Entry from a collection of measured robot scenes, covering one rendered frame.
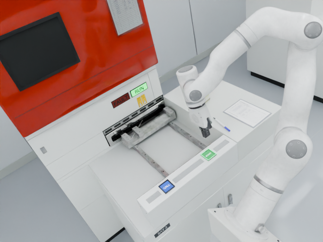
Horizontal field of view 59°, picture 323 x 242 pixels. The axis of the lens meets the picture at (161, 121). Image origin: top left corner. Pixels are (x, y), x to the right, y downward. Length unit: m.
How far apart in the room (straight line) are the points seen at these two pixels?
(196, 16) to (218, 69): 2.81
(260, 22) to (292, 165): 0.52
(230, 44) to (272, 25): 0.15
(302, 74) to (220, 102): 0.68
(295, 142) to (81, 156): 1.16
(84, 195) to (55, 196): 1.02
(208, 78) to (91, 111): 0.77
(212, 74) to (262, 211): 0.54
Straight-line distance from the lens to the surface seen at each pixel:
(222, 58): 1.12
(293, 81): 1.12
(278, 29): 1.12
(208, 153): 1.40
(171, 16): 3.62
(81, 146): 1.69
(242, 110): 1.62
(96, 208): 2.04
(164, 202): 1.29
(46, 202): 2.92
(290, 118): 1.17
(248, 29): 1.13
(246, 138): 1.49
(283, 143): 1.05
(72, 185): 1.83
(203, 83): 1.06
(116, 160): 1.72
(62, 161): 1.70
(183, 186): 1.32
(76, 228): 2.61
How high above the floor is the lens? 2.00
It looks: 39 degrees down
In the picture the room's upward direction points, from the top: 16 degrees counter-clockwise
